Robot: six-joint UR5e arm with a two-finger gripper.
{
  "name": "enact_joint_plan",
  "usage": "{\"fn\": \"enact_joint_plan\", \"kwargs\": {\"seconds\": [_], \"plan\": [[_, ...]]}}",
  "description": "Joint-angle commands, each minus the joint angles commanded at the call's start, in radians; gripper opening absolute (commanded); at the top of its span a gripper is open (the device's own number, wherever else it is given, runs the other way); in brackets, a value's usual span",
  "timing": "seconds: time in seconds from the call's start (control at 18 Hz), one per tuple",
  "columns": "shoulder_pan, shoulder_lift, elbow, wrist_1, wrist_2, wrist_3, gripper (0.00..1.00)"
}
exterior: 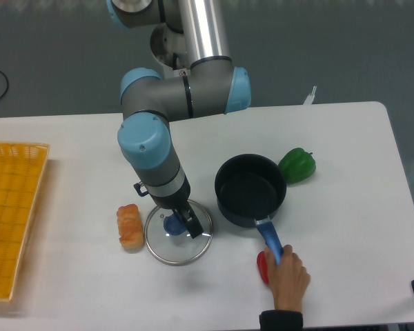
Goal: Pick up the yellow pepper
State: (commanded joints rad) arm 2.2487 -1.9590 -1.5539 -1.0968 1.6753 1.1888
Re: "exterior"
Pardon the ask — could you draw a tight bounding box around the white table bracket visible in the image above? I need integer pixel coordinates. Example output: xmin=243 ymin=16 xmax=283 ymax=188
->
xmin=303 ymin=86 xmax=317 ymax=106

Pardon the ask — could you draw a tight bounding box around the red bell pepper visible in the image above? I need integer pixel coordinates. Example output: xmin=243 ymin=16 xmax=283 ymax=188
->
xmin=257 ymin=251 xmax=269 ymax=285

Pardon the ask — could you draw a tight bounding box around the yellow woven basket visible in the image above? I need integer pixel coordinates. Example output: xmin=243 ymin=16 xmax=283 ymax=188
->
xmin=0 ymin=141 xmax=50 ymax=302

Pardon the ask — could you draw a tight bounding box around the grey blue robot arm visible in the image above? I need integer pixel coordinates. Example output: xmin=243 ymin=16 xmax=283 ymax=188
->
xmin=106 ymin=1 xmax=251 ymax=237

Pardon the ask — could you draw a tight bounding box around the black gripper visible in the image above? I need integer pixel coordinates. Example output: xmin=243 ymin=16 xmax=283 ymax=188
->
xmin=134 ymin=183 xmax=204 ymax=239

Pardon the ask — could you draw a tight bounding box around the black saucepan blue handle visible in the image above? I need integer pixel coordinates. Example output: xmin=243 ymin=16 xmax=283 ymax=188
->
xmin=215 ymin=154 xmax=286 ymax=264

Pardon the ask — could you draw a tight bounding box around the bare human hand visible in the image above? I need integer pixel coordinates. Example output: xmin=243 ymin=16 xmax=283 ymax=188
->
xmin=264 ymin=245 xmax=311 ymax=312

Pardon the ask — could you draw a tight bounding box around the glass lid blue knob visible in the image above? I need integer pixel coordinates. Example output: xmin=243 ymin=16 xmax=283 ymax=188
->
xmin=144 ymin=200 xmax=213 ymax=266

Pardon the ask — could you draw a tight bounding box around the green bell pepper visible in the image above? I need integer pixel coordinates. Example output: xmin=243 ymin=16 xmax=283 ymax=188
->
xmin=278 ymin=148 xmax=316 ymax=184

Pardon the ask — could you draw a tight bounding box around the orange bread loaf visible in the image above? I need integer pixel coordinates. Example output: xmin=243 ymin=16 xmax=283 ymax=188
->
xmin=117 ymin=204 xmax=144 ymax=251

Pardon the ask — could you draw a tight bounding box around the black sleeved forearm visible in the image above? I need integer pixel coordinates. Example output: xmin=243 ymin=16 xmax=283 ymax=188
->
xmin=259 ymin=310 xmax=303 ymax=331

